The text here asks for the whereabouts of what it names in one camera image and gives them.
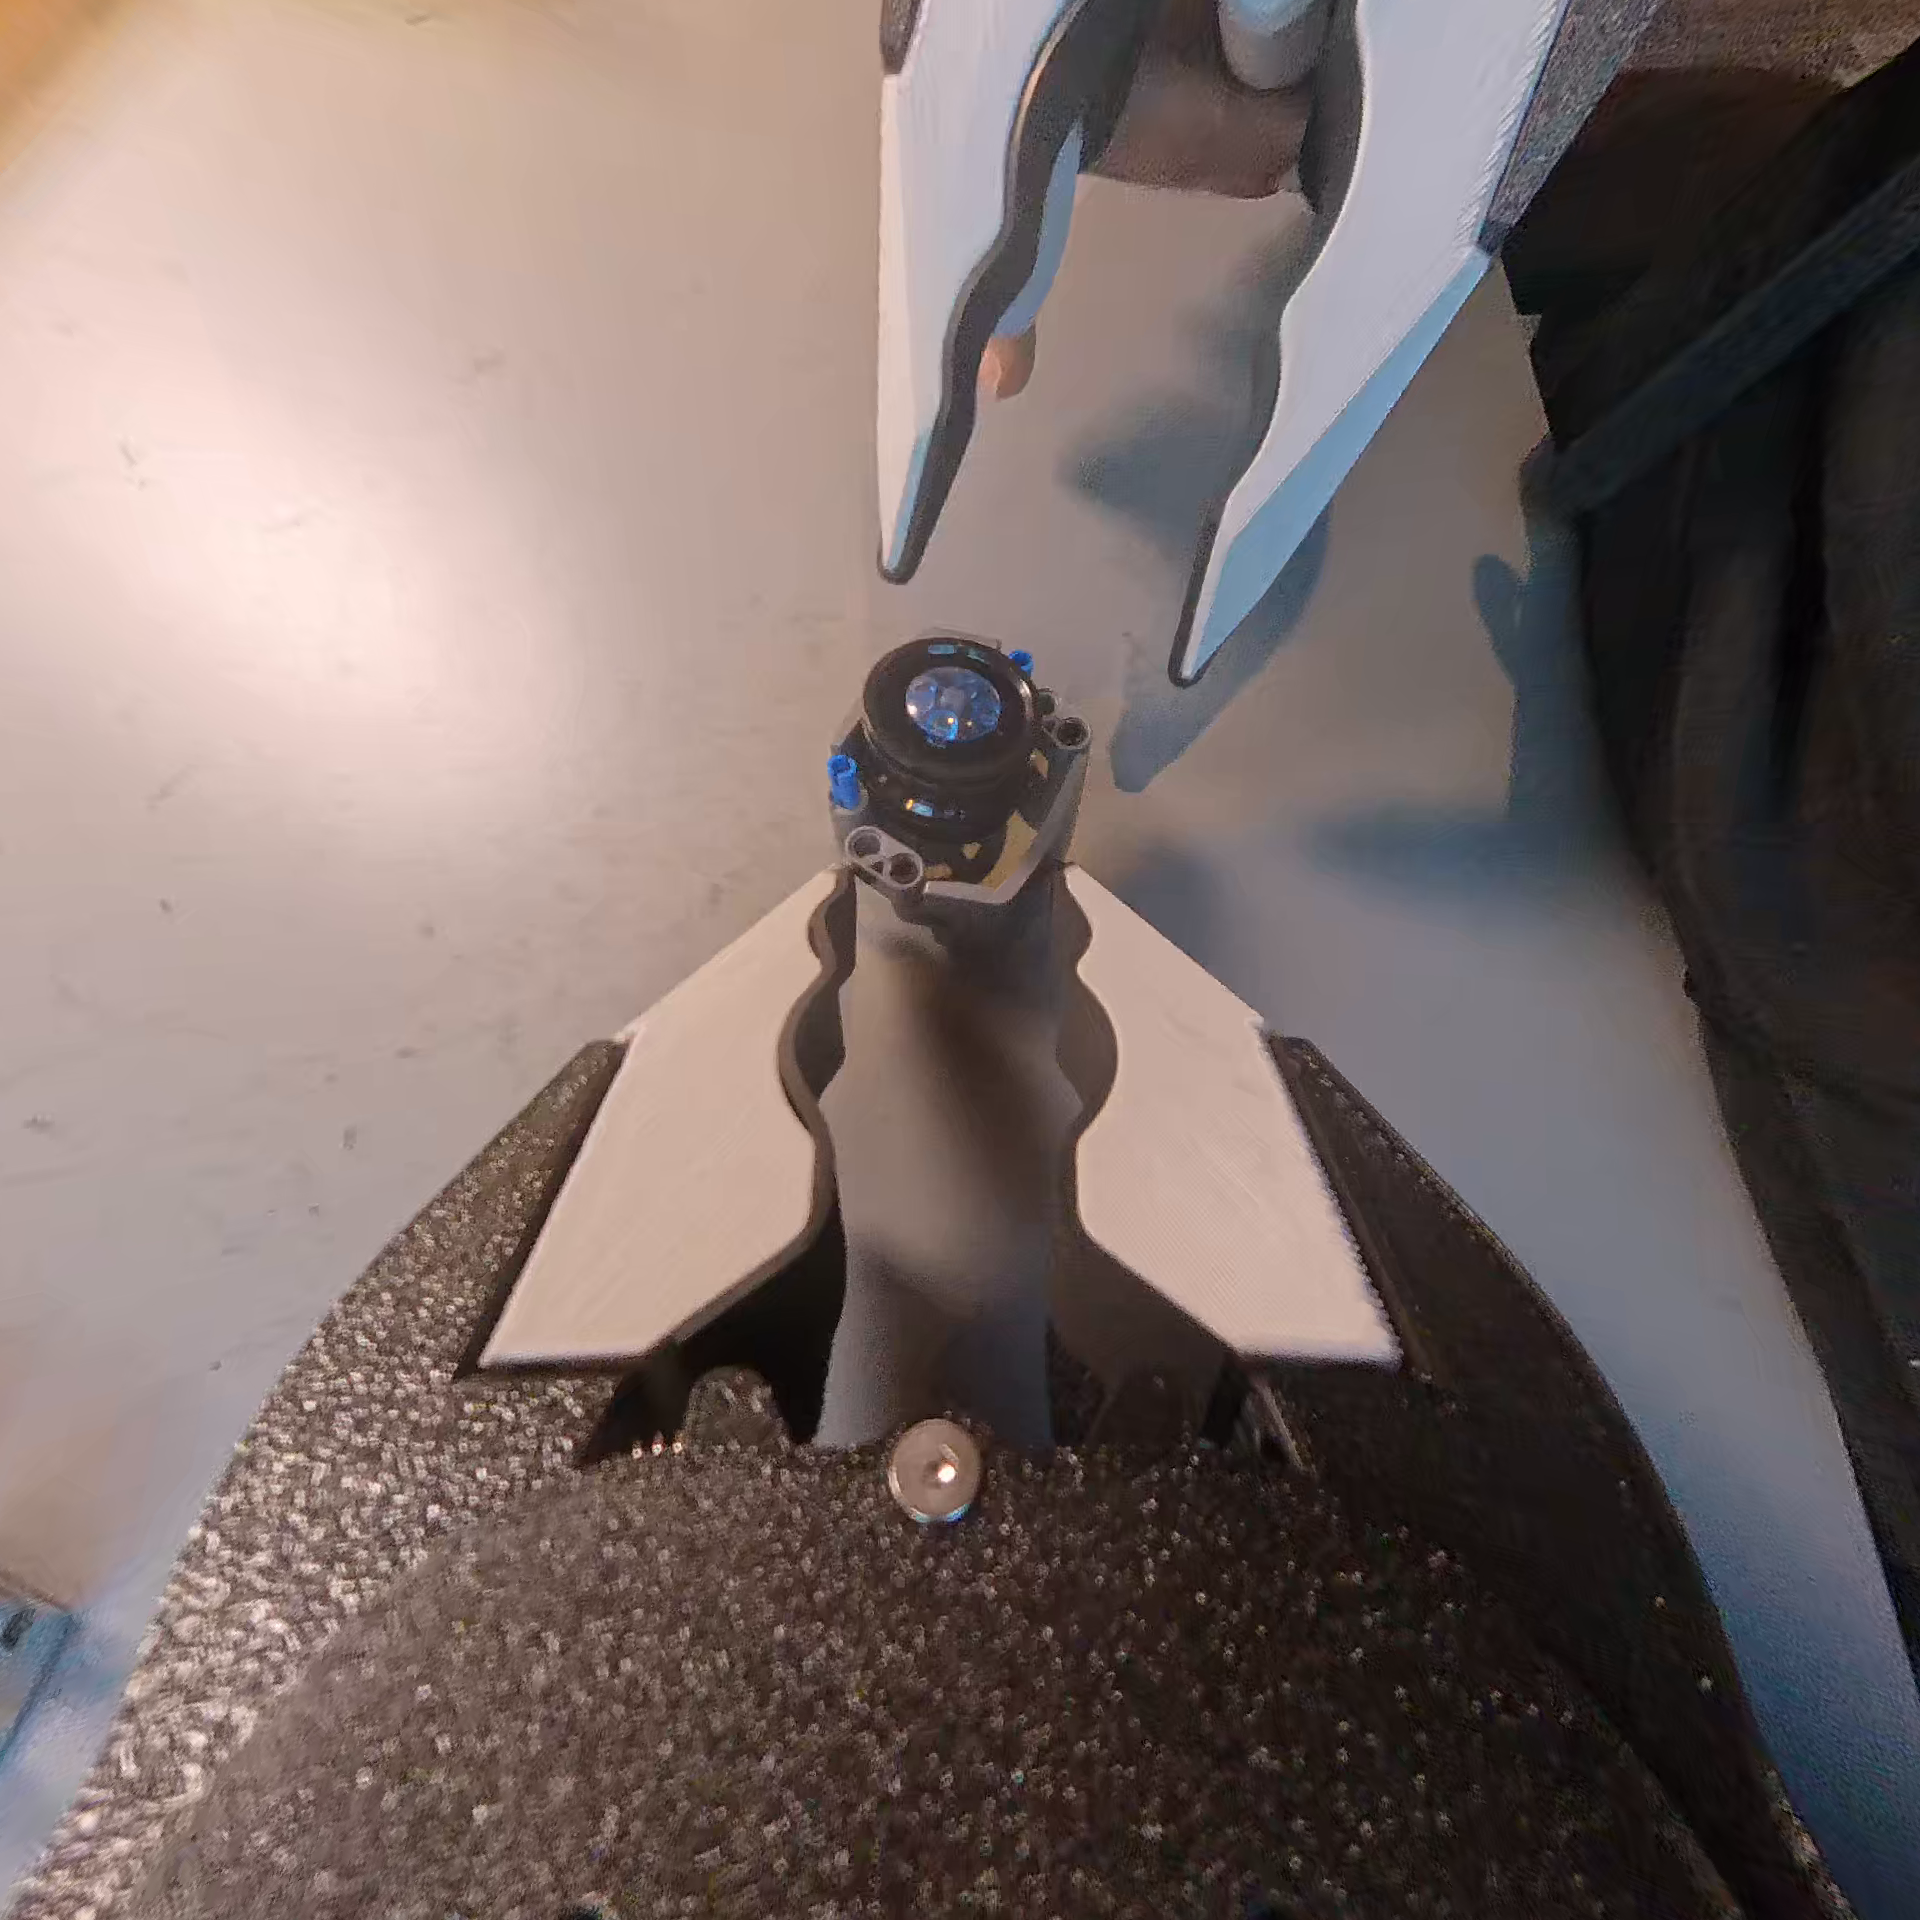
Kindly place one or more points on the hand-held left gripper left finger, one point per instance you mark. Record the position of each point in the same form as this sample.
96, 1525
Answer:
678, 1183

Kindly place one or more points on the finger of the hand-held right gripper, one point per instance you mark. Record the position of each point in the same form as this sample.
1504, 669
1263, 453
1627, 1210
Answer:
946, 223
1380, 300

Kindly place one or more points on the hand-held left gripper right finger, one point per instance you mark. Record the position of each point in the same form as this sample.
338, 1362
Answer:
1231, 1183

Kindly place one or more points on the grey black wheel assembly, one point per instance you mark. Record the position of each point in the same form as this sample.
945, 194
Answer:
953, 751

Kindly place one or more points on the grey brick block assembly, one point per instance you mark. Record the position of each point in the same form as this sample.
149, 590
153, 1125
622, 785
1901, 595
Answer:
30, 1652

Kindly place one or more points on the grey desk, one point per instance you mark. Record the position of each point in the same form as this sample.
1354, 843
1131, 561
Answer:
378, 601

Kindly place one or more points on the person's right hand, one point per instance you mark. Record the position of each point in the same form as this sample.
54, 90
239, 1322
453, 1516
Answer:
1009, 362

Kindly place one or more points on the person's black printed sweatshirt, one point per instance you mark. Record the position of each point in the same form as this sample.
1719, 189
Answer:
1771, 601

